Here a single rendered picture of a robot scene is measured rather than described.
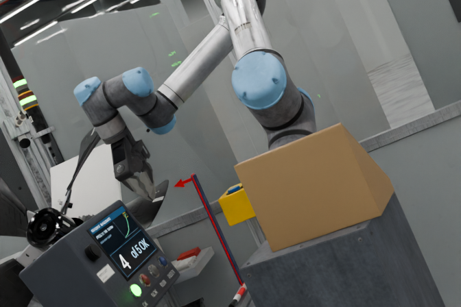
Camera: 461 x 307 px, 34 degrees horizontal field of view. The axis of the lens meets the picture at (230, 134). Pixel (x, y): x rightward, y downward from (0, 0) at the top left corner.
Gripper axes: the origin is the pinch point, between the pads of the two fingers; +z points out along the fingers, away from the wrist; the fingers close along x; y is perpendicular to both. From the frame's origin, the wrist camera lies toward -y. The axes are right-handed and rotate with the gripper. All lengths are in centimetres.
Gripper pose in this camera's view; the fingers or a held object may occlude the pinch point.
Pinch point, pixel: (150, 197)
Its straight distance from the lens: 203.6
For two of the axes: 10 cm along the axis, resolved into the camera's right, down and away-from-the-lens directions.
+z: 4.5, 8.2, 3.5
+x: -8.9, 3.8, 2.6
